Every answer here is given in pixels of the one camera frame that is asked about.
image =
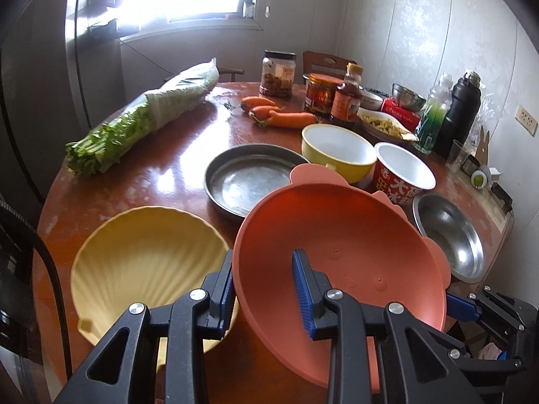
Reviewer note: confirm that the round metal pan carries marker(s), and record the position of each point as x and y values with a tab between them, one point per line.
248	181

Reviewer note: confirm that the chili sauce jar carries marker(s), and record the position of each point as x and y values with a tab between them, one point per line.
321	94

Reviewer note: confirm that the yellow shell-shaped plate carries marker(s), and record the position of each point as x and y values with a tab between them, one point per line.
147	252

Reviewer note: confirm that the small box on windowsill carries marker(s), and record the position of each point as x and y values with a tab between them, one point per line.
248	10

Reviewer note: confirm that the cardboard rabbit cutout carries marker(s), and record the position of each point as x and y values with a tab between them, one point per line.
483	145

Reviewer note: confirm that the small metal cup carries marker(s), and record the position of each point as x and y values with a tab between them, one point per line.
468	166

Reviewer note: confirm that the brown sauce bottle orange cap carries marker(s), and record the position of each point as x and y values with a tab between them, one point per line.
346	101

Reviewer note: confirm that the salmon plastic bowl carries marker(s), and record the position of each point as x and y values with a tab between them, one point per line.
337	227

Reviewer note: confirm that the white ceramic bowl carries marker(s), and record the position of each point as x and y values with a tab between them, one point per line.
371	100

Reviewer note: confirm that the white plug adapter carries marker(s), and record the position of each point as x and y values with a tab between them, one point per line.
495	173

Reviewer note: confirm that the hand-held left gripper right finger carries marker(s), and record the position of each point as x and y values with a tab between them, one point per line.
303	298

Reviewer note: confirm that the wooden chair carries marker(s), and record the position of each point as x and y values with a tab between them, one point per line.
326	63
231	71

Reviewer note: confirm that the wrapped celery bundle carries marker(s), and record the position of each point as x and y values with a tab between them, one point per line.
168	96

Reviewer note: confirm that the pickle jar with black lid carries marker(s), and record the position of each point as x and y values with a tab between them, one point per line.
276	73

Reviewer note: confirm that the green plastic bottle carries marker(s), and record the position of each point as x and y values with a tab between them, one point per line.
431	122

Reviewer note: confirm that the black box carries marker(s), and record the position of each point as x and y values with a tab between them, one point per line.
502	197

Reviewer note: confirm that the red paper noodle bowl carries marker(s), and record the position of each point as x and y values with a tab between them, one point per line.
404	162

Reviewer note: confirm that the green fruit in foam net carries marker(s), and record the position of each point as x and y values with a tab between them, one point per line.
479	178

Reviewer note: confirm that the wall socket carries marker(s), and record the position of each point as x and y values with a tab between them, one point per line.
527	120

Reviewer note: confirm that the small stainless steel bowl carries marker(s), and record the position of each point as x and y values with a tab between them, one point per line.
408	96

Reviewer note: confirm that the white plate with food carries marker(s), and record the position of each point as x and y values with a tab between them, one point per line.
387	126

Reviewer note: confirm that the red tissue box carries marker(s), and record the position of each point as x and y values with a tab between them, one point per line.
400	113

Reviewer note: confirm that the clear plastic cup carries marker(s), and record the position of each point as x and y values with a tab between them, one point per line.
455	155

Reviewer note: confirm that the grey refrigerator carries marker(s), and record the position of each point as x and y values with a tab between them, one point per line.
38	92

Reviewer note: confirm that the black thermos flask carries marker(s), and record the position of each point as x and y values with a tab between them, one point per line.
461	113

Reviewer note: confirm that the large stainless steel bowl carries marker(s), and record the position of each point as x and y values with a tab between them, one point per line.
450	235

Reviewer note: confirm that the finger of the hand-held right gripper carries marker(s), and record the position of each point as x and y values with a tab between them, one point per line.
463	307
484	366

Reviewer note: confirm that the carrot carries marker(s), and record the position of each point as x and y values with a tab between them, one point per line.
259	102
290	120
263	113

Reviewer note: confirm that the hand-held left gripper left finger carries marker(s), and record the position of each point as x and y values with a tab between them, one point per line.
226	298

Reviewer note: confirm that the wall storage rack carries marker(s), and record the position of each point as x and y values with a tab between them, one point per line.
105	25

